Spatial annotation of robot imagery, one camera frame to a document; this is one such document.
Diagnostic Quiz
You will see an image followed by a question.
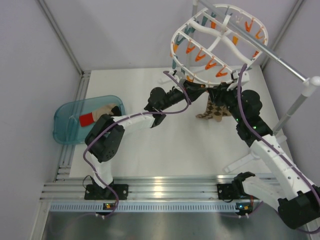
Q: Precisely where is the teal plastic basket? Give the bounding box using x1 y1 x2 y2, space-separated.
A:
52 95 126 145

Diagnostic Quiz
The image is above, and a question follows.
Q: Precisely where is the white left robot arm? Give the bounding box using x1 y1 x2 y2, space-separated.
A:
83 81 208 199

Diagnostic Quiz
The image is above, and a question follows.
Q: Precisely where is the black sock in basket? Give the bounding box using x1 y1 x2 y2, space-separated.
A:
109 105 122 117

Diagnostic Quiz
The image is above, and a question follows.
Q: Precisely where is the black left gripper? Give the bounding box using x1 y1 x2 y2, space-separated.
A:
159 79 207 111

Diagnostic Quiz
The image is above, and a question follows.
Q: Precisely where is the metal drying rack stand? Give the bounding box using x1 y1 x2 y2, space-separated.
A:
157 0 320 173

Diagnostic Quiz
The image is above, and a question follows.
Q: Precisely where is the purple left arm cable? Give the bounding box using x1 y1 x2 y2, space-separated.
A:
82 70 193 213

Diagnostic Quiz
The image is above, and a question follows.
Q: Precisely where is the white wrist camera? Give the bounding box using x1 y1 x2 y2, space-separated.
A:
168 70 186 86
227 69 250 91

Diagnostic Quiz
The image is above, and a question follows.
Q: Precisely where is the white round clip hanger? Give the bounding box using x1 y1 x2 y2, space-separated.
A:
170 4 269 88

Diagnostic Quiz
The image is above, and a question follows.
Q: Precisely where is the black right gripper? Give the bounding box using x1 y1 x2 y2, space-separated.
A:
208 81 244 123

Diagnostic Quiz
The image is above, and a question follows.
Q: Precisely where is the beige sock with red cuff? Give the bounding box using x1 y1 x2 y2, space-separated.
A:
79 103 117 127

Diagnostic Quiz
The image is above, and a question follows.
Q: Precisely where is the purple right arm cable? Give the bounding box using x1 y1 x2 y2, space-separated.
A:
236 63 320 235

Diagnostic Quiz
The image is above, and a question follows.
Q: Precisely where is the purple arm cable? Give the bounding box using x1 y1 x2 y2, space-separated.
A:
236 63 320 235
82 70 193 213

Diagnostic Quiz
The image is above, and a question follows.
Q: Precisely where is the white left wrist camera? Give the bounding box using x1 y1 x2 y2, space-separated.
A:
168 70 186 86

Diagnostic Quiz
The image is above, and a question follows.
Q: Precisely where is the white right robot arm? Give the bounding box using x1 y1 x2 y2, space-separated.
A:
208 83 320 230

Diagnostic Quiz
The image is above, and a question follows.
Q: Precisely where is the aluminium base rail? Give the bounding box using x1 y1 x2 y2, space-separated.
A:
40 174 281 215

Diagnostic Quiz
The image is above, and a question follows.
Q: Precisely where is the brown argyle sock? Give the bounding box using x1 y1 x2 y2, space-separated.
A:
195 96 232 123

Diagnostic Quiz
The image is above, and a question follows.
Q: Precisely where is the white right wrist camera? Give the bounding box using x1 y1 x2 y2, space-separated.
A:
227 69 250 91

